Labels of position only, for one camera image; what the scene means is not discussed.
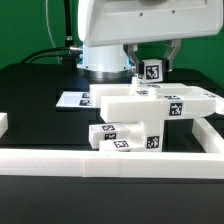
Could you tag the white chair seat part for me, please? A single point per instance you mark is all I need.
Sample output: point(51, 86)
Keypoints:
point(146, 135)

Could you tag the white chair back part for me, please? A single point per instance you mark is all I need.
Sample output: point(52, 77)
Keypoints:
point(127, 103)

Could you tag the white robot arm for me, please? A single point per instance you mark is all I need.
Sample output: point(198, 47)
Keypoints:
point(109, 58)

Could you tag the white tag sheet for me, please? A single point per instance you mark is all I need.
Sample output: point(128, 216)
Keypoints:
point(70, 99)

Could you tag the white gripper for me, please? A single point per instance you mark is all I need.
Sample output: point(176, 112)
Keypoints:
point(111, 22)

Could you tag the white U-shaped obstacle frame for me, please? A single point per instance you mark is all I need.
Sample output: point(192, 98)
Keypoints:
point(206, 165)

